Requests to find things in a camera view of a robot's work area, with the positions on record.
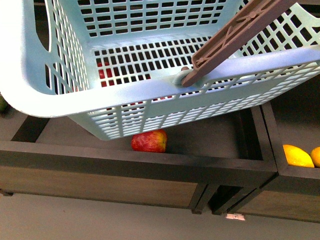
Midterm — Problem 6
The light blue plastic basket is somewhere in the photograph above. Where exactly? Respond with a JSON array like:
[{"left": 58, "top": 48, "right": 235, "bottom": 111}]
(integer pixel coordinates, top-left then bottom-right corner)
[{"left": 0, "top": 0, "right": 320, "bottom": 141}]

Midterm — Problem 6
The brown basket handle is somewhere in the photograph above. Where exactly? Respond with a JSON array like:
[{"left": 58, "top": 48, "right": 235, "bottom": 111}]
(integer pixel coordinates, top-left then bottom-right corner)
[{"left": 181, "top": 0, "right": 296, "bottom": 87}]

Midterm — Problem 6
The black wooden lemon bin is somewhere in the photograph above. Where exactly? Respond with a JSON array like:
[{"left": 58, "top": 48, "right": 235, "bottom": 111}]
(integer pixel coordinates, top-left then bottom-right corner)
[{"left": 209, "top": 76, "right": 320, "bottom": 223}]

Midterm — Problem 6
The yellow lemon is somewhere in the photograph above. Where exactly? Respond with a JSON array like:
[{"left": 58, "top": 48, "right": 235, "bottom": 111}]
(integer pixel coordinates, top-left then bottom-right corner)
[
  {"left": 310, "top": 146, "right": 320, "bottom": 168},
  {"left": 283, "top": 144, "right": 315, "bottom": 168}
]

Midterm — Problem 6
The red apple in bin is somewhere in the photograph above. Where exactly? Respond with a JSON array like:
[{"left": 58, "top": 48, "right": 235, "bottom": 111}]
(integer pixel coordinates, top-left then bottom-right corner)
[{"left": 131, "top": 129, "right": 168, "bottom": 153}]

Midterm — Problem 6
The black wooden fruit bin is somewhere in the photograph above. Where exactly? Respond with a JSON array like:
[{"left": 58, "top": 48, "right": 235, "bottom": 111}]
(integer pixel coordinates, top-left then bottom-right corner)
[{"left": 0, "top": 107, "right": 277, "bottom": 214}]

